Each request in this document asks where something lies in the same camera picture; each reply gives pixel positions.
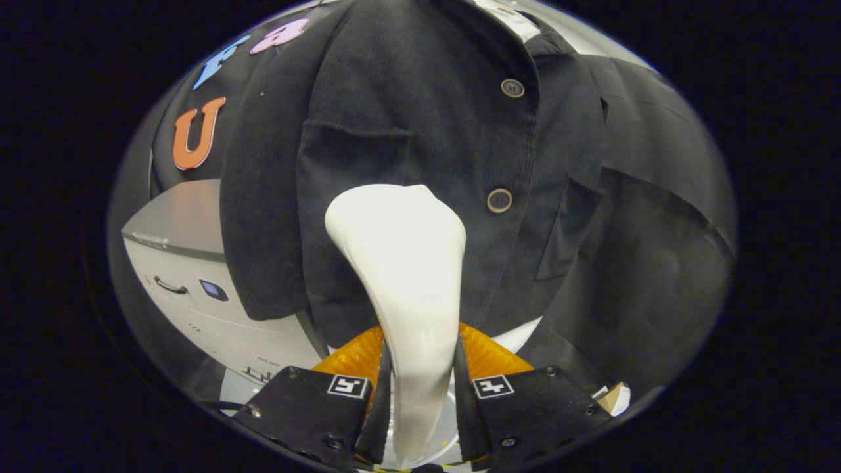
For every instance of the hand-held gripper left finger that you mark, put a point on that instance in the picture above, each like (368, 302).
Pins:
(309, 407)

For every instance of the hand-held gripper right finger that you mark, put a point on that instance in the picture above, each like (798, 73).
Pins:
(539, 407)

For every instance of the black button jacket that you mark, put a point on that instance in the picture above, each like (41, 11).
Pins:
(407, 98)

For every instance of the small cardboard box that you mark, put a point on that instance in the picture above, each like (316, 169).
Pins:
(614, 397)

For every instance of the white cabinet with grey top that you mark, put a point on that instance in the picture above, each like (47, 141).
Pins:
(190, 223)

